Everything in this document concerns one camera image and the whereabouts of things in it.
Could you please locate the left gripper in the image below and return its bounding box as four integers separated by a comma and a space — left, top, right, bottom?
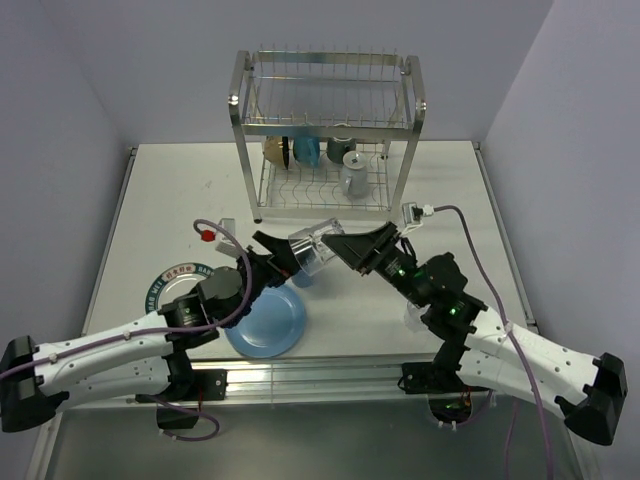
225, 230, 314, 326

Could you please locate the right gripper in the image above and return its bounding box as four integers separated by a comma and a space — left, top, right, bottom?
321, 220, 429, 308

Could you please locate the blue plastic tumbler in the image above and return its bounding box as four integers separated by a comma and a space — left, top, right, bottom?
291, 271, 314, 288

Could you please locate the clear glass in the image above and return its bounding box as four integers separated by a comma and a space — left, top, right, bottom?
403, 302, 430, 333
288, 217, 344, 277

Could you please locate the blue round plate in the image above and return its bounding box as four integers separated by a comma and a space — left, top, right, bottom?
225, 286, 307, 359

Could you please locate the light grey mug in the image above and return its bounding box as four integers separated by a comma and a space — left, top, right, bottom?
340, 151, 369, 199

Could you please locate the dark green mug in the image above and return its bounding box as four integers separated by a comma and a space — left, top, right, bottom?
326, 137, 357, 165

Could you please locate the black bowl tan outside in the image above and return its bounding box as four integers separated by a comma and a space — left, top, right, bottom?
263, 136, 290, 170

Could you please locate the blue flower mug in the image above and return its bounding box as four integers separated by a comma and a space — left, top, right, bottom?
293, 136, 321, 168

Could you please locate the white plate teal rim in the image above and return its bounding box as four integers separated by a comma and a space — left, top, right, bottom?
144, 262, 213, 313

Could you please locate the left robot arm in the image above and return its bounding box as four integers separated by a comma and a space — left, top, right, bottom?
1, 231, 301, 433

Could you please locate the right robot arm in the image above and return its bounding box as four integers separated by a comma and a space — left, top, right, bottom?
322, 223, 628, 446

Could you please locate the steel two-tier dish rack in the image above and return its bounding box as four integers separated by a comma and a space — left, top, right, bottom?
227, 47, 427, 223

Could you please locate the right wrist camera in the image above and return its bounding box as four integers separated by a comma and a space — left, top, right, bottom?
401, 202, 435, 237

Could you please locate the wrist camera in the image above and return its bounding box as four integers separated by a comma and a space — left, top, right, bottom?
401, 202, 435, 237
194, 217, 240, 259

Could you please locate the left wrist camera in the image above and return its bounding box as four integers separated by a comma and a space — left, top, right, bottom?
194, 217, 240, 259

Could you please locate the aluminium frame rail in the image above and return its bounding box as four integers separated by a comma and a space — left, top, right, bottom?
47, 349, 501, 409

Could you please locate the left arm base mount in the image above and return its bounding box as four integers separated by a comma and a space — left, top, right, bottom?
136, 369, 228, 442

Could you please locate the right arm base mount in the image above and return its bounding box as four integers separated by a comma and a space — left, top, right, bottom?
397, 362, 473, 424

